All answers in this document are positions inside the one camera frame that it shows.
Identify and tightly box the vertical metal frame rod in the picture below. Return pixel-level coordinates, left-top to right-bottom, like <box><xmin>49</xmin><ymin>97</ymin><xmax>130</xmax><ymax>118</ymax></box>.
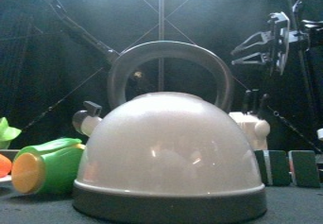
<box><xmin>157</xmin><ymin>0</ymin><xmax>165</xmax><ymax>93</ymax></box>

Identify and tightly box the black toy knife handle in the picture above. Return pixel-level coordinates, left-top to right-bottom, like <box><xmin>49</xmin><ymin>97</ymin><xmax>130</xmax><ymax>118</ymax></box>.
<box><xmin>241</xmin><ymin>90</ymin><xmax>253</xmax><ymax>114</ymax></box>
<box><xmin>258</xmin><ymin>93</ymin><xmax>270</xmax><ymax>117</ymax></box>
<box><xmin>252</xmin><ymin>89</ymin><xmax>261</xmax><ymax>114</ymax></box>

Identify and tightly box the white toy kettle grey handle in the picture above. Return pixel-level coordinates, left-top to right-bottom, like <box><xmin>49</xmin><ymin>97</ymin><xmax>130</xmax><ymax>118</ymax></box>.
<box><xmin>70</xmin><ymin>40</ymin><xmax>268</xmax><ymax>224</ymax></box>

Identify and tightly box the thin diagonal brace wire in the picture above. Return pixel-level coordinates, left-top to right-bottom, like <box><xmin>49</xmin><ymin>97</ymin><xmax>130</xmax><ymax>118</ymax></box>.
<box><xmin>18</xmin><ymin>0</ymin><xmax>213</xmax><ymax>132</ymax></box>
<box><xmin>120</xmin><ymin>0</ymin><xmax>323</xmax><ymax>155</ymax></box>

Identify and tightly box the white toy knife block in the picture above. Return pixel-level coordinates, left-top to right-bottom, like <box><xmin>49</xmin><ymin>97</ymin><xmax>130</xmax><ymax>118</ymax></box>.
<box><xmin>226</xmin><ymin>110</ymin><xmax>272</xmax><ymax>152</ymax></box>

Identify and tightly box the dark green block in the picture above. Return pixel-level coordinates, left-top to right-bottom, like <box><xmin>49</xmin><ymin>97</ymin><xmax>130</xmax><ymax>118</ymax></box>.
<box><xmin>288</xmin><ymin>149</ymin><xmax>323</xmax><ymax>189</ymax></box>
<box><xmin>253</xmin><ymin>149</ymin><xmax>290</xmax><ymax>187</ymax></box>

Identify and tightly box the green cup orange bottom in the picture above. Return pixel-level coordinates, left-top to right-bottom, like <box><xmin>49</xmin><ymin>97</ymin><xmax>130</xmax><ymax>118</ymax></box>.
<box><xmin>10</xmin><ymin>137</ymin><xmax>88</xmax><ymax>196</ymax></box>

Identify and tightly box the orange toy food piece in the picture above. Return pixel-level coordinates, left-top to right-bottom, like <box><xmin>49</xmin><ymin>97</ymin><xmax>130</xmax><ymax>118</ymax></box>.
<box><xmin>0</xmin><ymin>153</ymin><xmax>13</xmax><ymax>179</ymax></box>

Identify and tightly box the green toy starfruit piece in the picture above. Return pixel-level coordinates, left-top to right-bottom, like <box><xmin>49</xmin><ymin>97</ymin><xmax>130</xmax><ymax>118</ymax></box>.
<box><xmin>0</xmin><ymin>116</ymin><xmax>22</xmax><ymax>150</ymax></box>

